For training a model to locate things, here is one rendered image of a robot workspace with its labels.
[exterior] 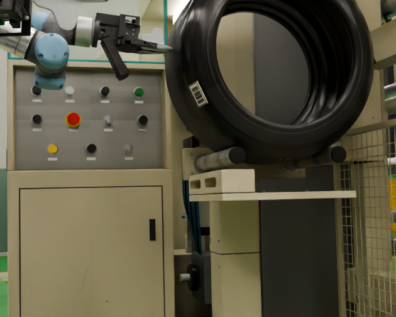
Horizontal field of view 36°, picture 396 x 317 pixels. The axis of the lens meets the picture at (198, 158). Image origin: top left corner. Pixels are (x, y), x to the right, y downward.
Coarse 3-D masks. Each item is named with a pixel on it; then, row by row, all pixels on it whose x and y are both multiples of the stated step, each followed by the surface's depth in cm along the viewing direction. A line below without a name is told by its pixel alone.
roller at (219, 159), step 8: (216, 152) 167; (224, 152) 156; (232, 152) 152; (240, 152) 152; (200, 160) 181; (208, 160) 171; (216, 160) 163; (224, 160) 156; (232, 160) 152; (240, 160) 152; (200, 168) 182; (208, 168) 175; (216, 168) 170
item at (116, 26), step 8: (96, 16) 155; (104, 16) 155; (112, 16) 156; (120, 16) 155; (128, 16) 155; (136, 16) 156; (96, 24) 153; (104, 24) 155; (112, 24) 156; (120, 24) 154; (128, 24) 157; (136, 24) 156; (96, 32) 153; (104, 32) 157; (112, 32) 156; (120, 32) 154; (128, 32) 156; (136, 32) 156; (96, 40) 154; (120, 40) 155; (128, 40) 155; (120, 48) 158; (128, 48) 157; (136, 48) 160
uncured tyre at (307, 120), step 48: (192, 0) 156; (240, 0) 183; (288, 0) 184; (336, 0) 161; (192, 48) 152; (336, 48) 184; (192, 96) 153; (336, 96) 184; (240, 144) 155; (288, 144) 155
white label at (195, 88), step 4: (192, 84) 151; (196, 84) 150; (192, 88) 152; (196, 88) 151; (200, 88) 150; (192, 92) 153; (196, 92) 152; (200, 92) 150; (196, 96) 152; (200, 96) 151; (204, 96) 150; (196, 100) 153; (200, 100) 152; (204, 100) 150; (200, 104) 152
